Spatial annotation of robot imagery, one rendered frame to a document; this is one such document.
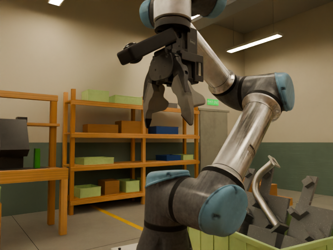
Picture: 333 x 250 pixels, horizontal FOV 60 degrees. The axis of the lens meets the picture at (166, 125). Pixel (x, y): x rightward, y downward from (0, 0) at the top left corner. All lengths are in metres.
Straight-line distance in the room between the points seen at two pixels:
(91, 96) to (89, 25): 1.68
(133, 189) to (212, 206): 5.34
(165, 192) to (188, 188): 0.07
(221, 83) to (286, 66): 7.66
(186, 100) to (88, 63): 5.79
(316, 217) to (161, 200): 0.65
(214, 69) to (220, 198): 0.40
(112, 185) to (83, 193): 0.58
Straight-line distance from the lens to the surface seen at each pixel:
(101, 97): 5.61
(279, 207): 1.27
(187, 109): 0.50
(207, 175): 0.69
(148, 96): 0.58
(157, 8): 0.59
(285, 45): 8.72
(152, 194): 0.75
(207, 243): 1.20
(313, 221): 1.20
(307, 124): 8.06
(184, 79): 0.51
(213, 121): 8.00
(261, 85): 0.89
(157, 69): 0.56
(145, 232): 0.79
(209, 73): 0.88
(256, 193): 1.29
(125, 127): 5.84
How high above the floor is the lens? 1.26
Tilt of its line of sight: 3 degrees up
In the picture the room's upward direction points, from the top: straight up
